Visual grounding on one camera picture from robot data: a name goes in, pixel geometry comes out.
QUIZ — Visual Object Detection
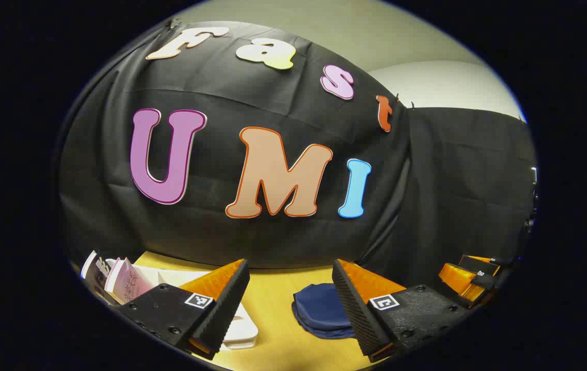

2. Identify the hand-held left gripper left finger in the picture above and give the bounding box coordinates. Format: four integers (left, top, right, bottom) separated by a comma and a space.
118, 259, 251, 360

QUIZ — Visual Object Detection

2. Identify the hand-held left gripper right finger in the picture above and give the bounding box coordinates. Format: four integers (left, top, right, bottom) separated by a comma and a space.
332, 259, 472, 363

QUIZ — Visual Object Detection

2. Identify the black and white book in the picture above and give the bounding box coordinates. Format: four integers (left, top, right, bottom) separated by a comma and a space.
81, 250, 120, 306

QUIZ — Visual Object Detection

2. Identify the white bookshelf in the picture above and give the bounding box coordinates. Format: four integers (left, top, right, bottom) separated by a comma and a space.
134, 267, 259, 351

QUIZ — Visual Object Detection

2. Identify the black backdrop cloth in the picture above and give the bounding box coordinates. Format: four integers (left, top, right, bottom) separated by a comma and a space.
59, 21, 537, 281

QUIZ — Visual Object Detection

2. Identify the pink book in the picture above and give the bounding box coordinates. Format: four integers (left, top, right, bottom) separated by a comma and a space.
104, 257, 156, 306

